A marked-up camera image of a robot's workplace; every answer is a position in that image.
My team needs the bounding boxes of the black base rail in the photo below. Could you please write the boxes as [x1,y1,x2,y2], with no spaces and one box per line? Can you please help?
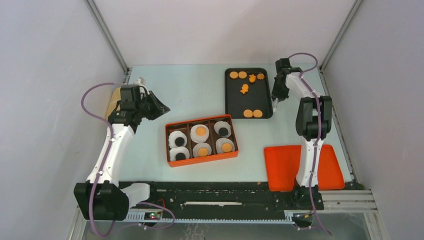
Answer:
[109,180,326,222]

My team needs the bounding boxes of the metal tongs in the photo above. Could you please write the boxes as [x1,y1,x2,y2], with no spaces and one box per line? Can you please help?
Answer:
[272,98,279,112]

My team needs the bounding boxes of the orange box lid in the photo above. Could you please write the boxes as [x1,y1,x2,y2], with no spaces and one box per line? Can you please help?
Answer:
[264,144,345,192]

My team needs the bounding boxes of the small flower orange cookie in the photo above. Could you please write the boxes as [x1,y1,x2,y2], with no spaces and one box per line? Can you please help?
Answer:
[257,73,265,80]

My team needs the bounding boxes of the black sandwich cookie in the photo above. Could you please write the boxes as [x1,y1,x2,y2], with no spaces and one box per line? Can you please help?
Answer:
[174,136,186,147]
[218,127,229,138]
[175,152,187,161]

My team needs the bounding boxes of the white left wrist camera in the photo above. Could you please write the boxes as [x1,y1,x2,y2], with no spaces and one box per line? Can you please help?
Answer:
[134,77,149,94]

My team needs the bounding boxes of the round orange cookie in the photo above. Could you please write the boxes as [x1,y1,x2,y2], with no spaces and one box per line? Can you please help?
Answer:
[243,109,253,118]
[195,126,207,137]
[221,142,233,153]
[229,71,239,79]
[238,71,248,79]
[197,147,209,157]
[253,109,263,118]

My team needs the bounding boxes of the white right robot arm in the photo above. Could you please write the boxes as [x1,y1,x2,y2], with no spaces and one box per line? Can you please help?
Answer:
[271,58,333,188]

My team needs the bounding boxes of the black cookie tray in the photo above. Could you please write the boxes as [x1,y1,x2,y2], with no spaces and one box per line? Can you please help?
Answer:
[224,67,273,119]

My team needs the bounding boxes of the star orange cookie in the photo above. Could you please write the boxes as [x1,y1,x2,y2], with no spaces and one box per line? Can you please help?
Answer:
[240,83,249,95]

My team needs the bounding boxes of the yellow cloth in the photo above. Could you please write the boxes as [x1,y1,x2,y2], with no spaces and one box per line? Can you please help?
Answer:
[105,87,121,120]

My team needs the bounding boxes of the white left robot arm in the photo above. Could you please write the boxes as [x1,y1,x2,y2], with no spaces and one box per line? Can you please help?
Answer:
[73,83,170,221]

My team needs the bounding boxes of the orange cookie box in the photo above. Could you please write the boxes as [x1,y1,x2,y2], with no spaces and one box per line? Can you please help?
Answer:
[165,114,239,168]

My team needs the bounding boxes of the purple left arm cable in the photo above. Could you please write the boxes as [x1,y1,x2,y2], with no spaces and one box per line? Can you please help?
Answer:
[80,82,176,238]

